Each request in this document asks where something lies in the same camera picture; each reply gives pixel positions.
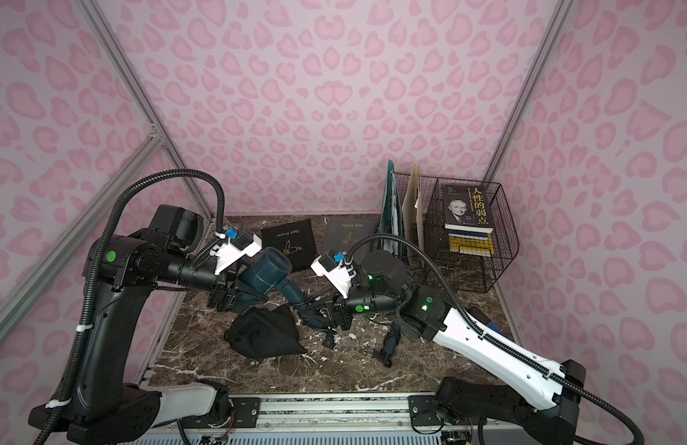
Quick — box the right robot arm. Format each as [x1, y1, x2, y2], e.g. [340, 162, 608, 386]
[311, 234, 646, 444]

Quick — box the black pouch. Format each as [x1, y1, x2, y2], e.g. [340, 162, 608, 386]
[261, 219, 318, 272]
[224, 305, 308, 360]

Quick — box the grey hair dryer pouch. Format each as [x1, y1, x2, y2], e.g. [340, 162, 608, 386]
[319, 215, 380, 254]

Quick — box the beige file folder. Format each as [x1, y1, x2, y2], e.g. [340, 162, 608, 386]
[402, 163, 424, 250]

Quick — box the dark green hair dryer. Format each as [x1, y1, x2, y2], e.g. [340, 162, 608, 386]
[373, 323, 402, 368]
[235, 247, 335, 350]

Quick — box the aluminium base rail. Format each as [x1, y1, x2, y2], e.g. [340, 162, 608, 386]
[92, 388, 578, 445]

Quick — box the black wire file rack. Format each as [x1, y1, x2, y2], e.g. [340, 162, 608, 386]
[395, 172, 521, 293]

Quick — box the black portrait book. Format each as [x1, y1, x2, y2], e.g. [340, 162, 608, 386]
[442, 185, 494, 234]

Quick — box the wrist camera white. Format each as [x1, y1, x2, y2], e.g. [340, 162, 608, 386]
[210, 227, 262, 276]
[310, 251, 356, 299]

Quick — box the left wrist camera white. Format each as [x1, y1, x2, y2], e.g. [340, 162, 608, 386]
[210, 227, 262, 276]

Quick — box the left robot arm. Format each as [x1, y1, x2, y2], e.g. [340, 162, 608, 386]
[28, 169, 259, 444]

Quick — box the yellow striped book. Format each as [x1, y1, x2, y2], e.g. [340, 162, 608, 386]
[448, 233, 495, 257]

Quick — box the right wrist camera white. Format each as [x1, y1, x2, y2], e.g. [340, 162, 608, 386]
[310, 251, 356, 299]

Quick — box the green file folder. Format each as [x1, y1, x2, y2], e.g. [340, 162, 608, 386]
[378, 161, 407, 259]

